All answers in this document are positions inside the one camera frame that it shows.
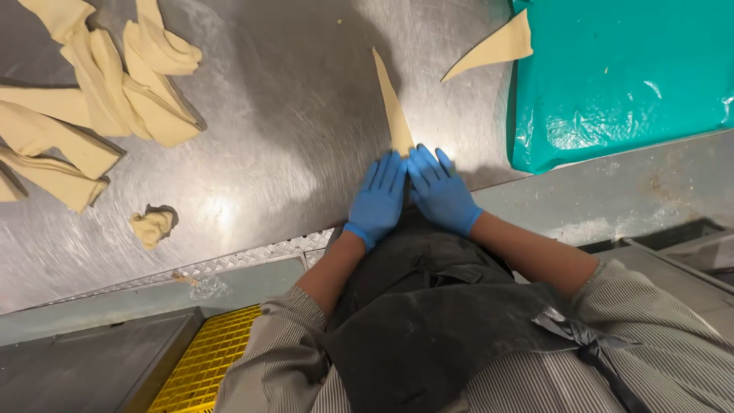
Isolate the person's left hand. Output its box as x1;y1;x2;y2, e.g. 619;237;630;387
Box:
343;150;409;254

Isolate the person's right hand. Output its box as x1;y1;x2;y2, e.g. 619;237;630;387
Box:
405;143;484;239

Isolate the long narrow dough triangle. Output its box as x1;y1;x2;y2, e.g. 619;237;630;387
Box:
372;47;416;159

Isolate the black apron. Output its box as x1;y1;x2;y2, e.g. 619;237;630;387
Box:
320;209;646;413

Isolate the wide dough triangle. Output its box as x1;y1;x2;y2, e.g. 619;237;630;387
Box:
440;8;534;83

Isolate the clear plastic wrap scrap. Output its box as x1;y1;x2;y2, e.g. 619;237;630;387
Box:
188;274;232;301

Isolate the teal plastic sheet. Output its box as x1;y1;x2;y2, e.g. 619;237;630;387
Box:
506;0;734;175

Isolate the small crumpled dough scrap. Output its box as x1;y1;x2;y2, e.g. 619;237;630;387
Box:
128;205;179;251

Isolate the yellow plastic grid crate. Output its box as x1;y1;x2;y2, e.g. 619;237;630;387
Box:
147;304;264;413

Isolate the grey striped shirt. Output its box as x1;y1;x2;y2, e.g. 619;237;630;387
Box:
214;260;734;413

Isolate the heap of folded dough strips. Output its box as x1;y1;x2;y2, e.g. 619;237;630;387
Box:
0;0;208;215

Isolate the grey metal cabinet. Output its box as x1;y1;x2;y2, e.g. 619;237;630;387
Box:
0;306;205;413

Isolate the grey metal frame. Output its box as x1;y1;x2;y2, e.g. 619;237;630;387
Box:
578;217;734;307

